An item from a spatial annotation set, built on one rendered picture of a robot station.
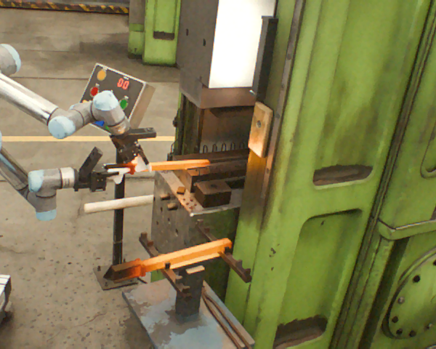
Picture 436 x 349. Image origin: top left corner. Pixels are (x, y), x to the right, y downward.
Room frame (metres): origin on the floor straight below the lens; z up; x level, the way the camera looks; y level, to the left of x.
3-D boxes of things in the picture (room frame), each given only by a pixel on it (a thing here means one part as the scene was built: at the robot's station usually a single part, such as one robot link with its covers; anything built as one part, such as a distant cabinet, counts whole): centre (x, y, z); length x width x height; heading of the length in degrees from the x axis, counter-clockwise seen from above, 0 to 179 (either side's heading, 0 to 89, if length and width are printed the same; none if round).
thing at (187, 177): (1.96, -0.06, 0.96); 0.42 x 0.20 x 0.09; 119
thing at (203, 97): (1.96, -0.06, 1.32); 0.42 x 0.20 x 0.10; 119
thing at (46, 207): (1.58, 0.59, 0.90); 0.11 x 0.08 x 0.11; 47
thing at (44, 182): (1.57, 0.58, 1.00); 0.11 x 0.08 x 0.09; 120
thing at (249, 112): (1.96, -0.11, 1.24); 0.30 x 0.07 x 0.06; 119
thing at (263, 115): (1.64, -0.15, 1.27); 0.09 x 0.02 x 0.17; 29
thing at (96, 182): (1.65, 0.44, 0.99); 0.12 x 0.08 x 0.09; 120
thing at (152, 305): (1.31, 0.02, 0.70); 0.40 x 0.30 x 0.02; 34
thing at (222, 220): (1.91, -0.10, 0.69); 0.56 x 0.38 x 0.45; 119
